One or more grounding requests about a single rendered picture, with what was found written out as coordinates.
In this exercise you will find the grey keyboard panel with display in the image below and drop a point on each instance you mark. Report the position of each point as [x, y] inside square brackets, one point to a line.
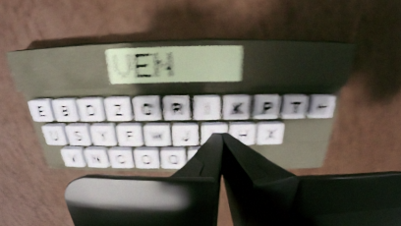
[148, 106]

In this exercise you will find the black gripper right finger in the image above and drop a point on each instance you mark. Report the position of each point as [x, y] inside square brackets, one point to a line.
[254, 200]

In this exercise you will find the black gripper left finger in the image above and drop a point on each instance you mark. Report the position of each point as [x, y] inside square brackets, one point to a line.
[189, 197]

